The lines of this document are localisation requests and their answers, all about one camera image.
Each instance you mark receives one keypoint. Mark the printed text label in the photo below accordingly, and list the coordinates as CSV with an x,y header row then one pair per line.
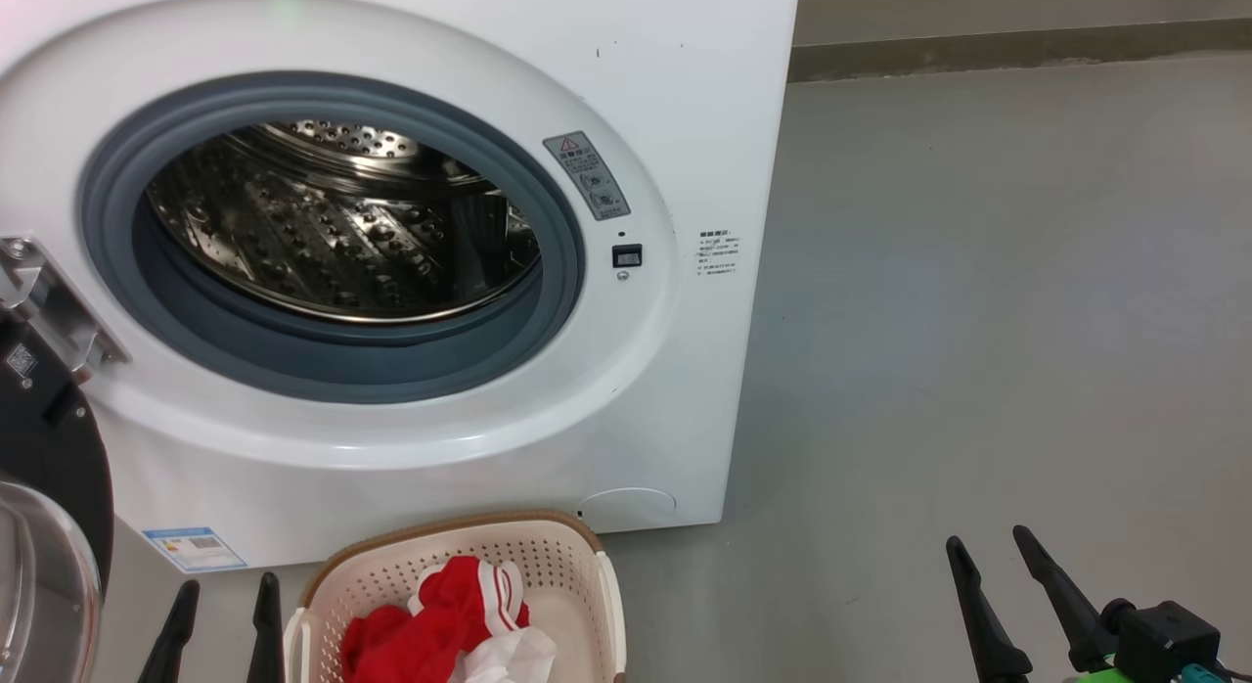
x,y
718,252

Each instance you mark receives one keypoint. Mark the grey warning sticker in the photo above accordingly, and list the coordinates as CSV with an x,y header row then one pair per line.
x,y
587,174

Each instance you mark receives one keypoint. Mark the round drain filter cover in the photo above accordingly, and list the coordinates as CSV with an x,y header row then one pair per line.
x,y
631,507

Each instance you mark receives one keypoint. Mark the black door lock latch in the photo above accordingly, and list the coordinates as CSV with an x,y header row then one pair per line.
x,y
627,256

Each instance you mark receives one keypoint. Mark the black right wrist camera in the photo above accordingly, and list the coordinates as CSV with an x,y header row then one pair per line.
x,y
1164,639

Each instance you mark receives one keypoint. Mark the cream perforated laundry basket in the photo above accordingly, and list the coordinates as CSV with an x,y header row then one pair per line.
x,y
567,585

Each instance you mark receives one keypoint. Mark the white front-load washing machine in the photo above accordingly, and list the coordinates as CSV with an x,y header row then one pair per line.
x,y
636,389

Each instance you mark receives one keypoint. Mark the blue energy label sticker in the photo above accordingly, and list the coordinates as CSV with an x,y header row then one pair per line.
x,y
196,550

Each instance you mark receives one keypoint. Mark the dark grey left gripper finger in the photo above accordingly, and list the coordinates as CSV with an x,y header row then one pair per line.
x,y
266,634
174,639

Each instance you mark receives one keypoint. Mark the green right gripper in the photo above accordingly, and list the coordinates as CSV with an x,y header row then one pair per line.
x,y
1094,676

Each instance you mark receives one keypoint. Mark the round glass washer door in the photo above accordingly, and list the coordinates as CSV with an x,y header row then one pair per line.
x,y
49,448

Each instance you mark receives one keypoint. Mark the red and white garment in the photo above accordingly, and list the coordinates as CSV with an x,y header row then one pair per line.
x,y
430,629

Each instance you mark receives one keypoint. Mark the metal door hinge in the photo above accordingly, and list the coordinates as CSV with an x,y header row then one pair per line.
x,y
59,311

